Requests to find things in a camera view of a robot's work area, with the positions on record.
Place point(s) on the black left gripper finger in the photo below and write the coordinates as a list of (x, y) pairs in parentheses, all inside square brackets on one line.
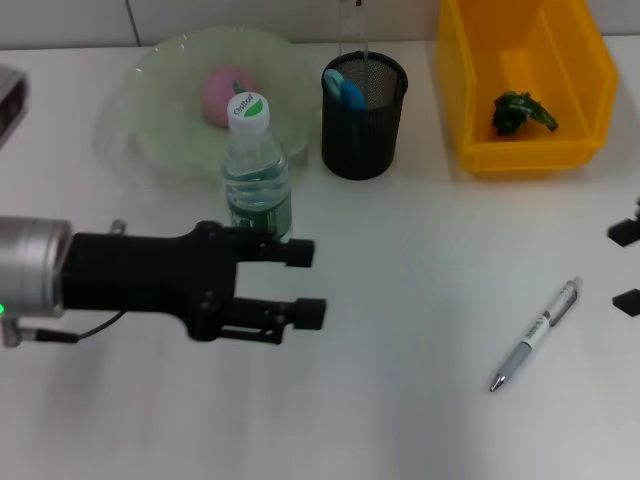
[(311, 313), (299, 252)]

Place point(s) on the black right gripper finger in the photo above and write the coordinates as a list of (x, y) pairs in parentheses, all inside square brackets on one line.
[(625, 232), (632, 302)]

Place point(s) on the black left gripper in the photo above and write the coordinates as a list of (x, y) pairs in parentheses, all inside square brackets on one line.
[(140, 272)]

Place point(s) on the clear water bottle green label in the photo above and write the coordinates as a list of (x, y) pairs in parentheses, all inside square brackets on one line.
[(257, 185)]

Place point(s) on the grey white ballpoint pen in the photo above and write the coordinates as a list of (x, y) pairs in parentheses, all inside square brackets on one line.
[(532, 335)]

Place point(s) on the green plastic wrapper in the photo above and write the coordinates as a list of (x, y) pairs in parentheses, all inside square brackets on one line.
[(515, 112)]

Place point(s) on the blue teal scissors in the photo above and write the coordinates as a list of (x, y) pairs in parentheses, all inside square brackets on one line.
[(347, 92)]

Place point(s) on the pink peach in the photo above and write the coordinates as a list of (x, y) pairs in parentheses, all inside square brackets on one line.
[(217, 95)]

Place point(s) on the transparent plastic ruler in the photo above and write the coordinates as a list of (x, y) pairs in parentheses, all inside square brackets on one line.
[(352, 30)]

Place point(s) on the black mesh pen holder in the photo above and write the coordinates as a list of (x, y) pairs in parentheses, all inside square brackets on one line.
[(360, 145)]

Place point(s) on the green glass fruit plate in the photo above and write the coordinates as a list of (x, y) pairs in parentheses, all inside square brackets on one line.
[(150, 100)]

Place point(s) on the silver metal connector plug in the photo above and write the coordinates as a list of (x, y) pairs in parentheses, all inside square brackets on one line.
[(119, 227)]

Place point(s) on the yellow plastic bin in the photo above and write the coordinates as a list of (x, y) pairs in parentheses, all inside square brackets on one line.
[(530, 155)]

